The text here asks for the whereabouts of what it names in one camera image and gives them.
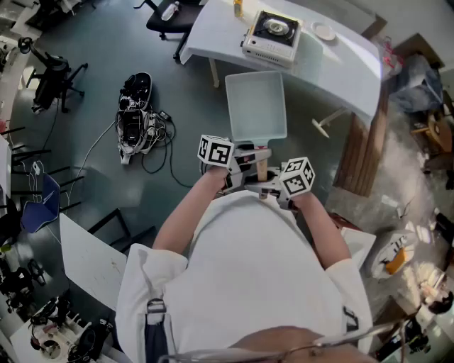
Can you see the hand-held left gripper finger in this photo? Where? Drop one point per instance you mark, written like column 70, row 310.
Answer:
column 253, row 156

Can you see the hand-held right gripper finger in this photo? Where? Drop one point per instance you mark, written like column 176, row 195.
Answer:
column 264, row 185

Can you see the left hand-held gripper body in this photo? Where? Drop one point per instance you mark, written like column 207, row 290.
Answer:
column 216, row 152

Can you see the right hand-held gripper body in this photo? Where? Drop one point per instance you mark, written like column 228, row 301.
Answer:
column 298, row 177

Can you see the white square pan wooden handle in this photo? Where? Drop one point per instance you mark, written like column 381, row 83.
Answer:
column 255, row 106

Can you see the person's right forearm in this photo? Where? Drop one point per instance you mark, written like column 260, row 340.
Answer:
column 319, row 230

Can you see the person's left forearm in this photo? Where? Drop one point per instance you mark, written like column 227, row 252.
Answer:
column 184, row 212

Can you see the white table leg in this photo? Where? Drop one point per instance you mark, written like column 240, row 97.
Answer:
column 214, row 72
column 326, row 124

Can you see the brown wooden slatted panel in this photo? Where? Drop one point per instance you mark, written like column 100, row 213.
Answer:
column 358, row 159

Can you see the person's white shirt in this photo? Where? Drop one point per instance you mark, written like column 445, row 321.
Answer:
column 248, row 266

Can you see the black white electronic device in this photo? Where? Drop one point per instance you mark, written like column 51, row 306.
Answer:
column 129, row 134

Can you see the white box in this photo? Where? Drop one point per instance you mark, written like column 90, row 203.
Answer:
column 360, row 244

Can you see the black oval case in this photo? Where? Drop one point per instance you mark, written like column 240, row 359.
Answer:
column 140, row 86

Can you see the white round object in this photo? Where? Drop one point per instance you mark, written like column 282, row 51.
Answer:
column 383, row 248

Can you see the white table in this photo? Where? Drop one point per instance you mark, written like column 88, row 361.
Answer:
column 337, row 71

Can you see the orange tool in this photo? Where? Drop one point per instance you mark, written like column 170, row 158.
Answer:
column 395, row 262

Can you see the white plate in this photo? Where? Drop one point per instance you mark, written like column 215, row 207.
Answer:
column 322, row 31

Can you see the black office chair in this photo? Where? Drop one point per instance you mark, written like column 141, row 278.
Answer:
column 156, row 22
column 49, row 85

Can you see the wooden chair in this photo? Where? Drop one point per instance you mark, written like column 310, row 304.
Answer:
column 434, row 131

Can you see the yellow oil bottle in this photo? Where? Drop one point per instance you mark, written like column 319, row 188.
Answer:
column 238, row 8

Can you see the blue grey cloth pile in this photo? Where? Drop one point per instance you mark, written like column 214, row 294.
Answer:
column 415, row 85

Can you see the clear water bottle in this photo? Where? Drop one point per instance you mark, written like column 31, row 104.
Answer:
column 170, row 10

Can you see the clear red plastic bag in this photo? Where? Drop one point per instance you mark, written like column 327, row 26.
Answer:
column 390, row 56

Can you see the person's face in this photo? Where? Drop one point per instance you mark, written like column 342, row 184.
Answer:
column 276, row 344

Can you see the white desk panel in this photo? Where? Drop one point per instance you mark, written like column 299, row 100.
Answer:
column 92, row 262

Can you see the cardboard box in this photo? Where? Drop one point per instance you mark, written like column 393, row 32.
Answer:
column 418, row 49

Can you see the white power adapter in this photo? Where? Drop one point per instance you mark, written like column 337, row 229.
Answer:
column 36, row 168

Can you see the blue chair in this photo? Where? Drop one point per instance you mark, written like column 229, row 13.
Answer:
column 39, row 209

